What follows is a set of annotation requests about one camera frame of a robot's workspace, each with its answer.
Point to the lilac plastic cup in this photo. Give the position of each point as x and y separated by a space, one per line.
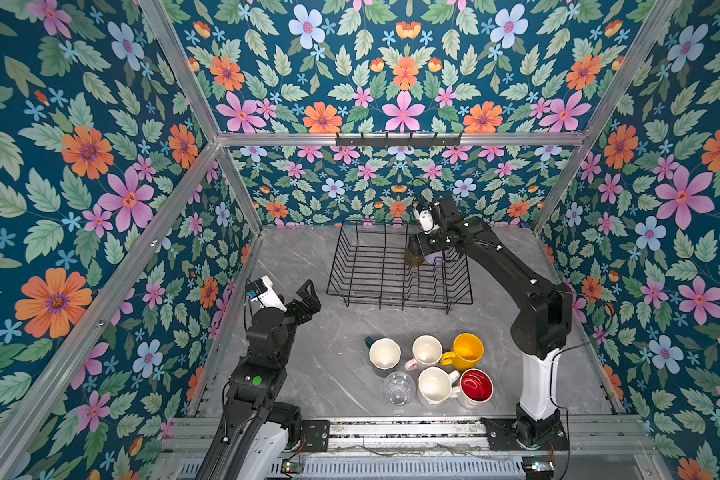
437 259

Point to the aluminium frame post back left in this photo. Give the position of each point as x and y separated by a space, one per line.
169 41

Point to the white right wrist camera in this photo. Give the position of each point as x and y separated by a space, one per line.
426 221

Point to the black hook rail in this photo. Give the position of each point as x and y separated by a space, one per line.
385 140

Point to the clear glass cup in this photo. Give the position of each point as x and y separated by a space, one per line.
399 388

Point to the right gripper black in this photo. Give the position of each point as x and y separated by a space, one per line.
418 245

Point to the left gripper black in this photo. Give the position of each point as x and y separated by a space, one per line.
312 302

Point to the amber textured glass cup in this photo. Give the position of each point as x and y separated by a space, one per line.
412 260

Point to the white mug red inside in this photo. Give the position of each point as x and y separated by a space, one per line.
475 388

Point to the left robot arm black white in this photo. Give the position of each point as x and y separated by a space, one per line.
255 428

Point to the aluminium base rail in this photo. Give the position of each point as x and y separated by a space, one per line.
587 434

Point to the green mug cream inside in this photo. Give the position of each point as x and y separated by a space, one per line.
384 355

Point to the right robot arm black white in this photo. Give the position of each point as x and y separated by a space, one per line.
544 321

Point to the yellow mug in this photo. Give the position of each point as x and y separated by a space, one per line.
467 350

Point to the black wire dish rack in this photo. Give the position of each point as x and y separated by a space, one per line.
368 268

